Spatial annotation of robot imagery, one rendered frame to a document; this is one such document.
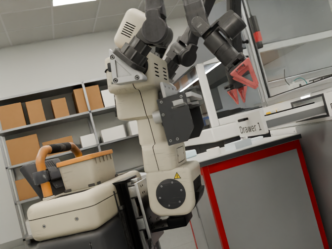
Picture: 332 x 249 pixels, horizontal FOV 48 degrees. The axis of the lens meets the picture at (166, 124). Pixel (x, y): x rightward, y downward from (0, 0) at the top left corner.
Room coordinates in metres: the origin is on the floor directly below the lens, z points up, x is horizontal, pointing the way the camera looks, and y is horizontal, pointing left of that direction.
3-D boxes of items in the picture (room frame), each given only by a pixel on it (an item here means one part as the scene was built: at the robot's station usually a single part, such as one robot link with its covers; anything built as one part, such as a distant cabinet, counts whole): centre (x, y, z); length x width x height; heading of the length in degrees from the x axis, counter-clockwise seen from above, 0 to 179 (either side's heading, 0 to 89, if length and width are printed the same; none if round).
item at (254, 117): (1.84, -0.40, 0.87); 0.29 x 0.02 x 0.11; 13
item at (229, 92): (1.80, -0.37, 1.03); 0.07 x 0.07 x 0.09; 15
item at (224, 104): (3.66, -0.66, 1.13); 1.78 x 1.14 x 0.45; 13
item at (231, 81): (1.80, -0.37, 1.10); 0.10 x 0.07 x 0.07; 105
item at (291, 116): (1.89, -0.60, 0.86); 0.40 x 0.26 x 0.06; 103
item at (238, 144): (2.09, -0.36, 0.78); 0.12 x 0.08 x 0.04; 123
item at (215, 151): (2.01, -0.21, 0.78); 0.07 x 0.07 x 0.04
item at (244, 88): (1.81, -0.38, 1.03); 0.07 x 0.07 x 0.09; 15
